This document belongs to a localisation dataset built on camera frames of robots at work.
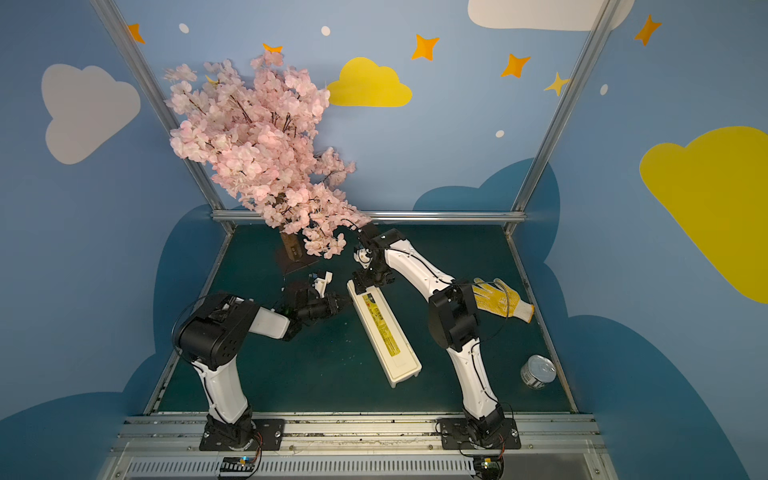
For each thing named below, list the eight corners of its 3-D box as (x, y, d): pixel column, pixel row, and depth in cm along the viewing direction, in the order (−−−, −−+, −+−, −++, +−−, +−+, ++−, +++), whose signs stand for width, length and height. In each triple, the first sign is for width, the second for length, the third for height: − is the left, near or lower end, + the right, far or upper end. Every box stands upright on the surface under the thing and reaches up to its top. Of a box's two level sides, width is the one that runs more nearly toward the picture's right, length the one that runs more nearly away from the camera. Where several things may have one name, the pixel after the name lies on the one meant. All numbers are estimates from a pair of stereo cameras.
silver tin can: (518, 381, 85) (525, 375, 80) (523, 358, 89) (531, 350, 85) (544, 394, 83) (553, 388, 78) (548, 370, 87) (557, 362, 83)
